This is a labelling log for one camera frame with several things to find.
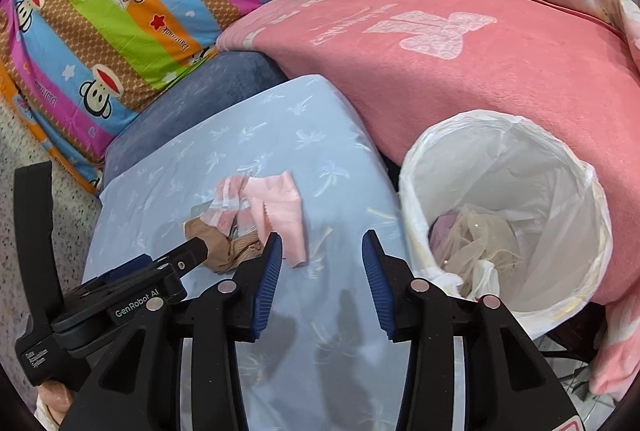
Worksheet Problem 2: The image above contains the white cloth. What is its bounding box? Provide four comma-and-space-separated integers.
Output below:
619, 0, 640, 44

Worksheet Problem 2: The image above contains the purple cloth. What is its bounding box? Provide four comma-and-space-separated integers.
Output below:
430, 211, 468, 262

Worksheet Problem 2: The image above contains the tan stocking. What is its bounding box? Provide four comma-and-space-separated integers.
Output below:
184, 218, 266, 274

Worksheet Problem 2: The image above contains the light blue palm print tablecloth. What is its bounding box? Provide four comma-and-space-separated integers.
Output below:
82, 75, 416, 431

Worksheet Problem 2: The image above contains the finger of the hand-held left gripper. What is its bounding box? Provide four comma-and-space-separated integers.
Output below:
107, 236, 210, 287

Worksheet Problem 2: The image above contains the white plastic-lined trash bin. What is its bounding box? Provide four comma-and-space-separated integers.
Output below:
398, 110, 613, 342

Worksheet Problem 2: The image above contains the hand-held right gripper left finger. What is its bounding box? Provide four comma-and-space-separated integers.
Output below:
60, 232, 285, 431

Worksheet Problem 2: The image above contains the pink striped sock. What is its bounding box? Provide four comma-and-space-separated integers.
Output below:
202, 176, 258, 237

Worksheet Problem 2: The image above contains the blue-grey cushion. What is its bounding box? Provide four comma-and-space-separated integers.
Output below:
102, 51, 291, 192

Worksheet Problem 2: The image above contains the beige tulle mesh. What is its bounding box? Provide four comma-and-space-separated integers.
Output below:
440, 204, 521, 292

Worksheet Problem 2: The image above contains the pink cloth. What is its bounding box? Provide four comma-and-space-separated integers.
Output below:
245, 170, 307, 269

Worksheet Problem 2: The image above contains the person's left hand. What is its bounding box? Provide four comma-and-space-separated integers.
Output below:
36, 381, 76, 431

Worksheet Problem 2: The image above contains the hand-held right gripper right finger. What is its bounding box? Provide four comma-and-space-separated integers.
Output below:
361, 229, 581, 431

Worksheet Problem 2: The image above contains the pink blanket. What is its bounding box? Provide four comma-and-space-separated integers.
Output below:
215, 0, 640, 399

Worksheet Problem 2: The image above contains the striped monkey print pillow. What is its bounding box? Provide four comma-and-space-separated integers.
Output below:
0, 0, 288, 142
0, 61, 108, 196

